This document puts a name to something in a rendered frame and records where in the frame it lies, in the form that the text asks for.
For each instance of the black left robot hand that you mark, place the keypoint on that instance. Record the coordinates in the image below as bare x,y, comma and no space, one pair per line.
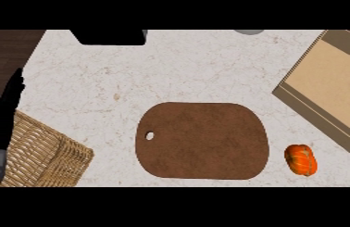
9,98

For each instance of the orange tomato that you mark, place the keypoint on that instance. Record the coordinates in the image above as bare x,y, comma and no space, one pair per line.
300,160

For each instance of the wicker basket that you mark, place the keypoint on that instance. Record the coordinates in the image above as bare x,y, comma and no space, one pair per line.
36,153

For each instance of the brown wooden cutting board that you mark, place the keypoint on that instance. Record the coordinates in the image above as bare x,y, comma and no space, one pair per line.
203,141

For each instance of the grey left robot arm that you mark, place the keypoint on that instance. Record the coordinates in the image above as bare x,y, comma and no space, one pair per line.
2,162

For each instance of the black appliance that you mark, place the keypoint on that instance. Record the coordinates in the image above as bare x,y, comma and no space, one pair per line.
111,37

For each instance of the grey round object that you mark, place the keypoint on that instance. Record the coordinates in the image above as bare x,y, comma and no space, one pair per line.
249,31

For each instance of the cardboard box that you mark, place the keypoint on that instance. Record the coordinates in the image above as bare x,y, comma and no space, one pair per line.
321,85

